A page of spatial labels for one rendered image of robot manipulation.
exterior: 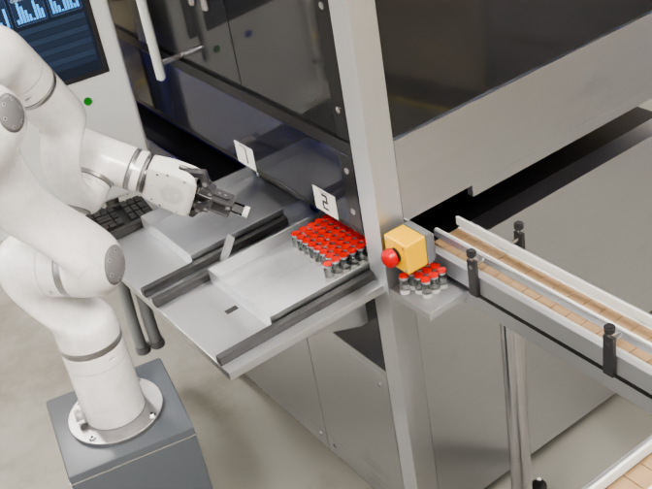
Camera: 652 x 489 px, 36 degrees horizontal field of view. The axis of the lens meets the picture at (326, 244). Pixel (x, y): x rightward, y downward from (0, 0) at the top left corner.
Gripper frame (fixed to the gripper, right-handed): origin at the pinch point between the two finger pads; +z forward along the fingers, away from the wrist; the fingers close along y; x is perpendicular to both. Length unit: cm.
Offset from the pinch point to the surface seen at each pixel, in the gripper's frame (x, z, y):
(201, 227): 34, -6, -45
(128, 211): 49, -28, -65
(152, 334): 58, -13, -126
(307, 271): 17.2, 21.5, -28.0
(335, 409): 25, 44, -84
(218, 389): 57, 13, -140
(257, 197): 48, 4, -42
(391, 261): 6.8, 35.8, -5.3
